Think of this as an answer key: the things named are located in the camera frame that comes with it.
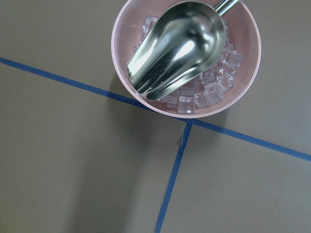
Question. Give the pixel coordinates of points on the metal ice scoop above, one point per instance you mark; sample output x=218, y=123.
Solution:
x=187, y=39

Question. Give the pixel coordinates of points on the pink bowl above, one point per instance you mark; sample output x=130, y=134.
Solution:
x=243, y=34

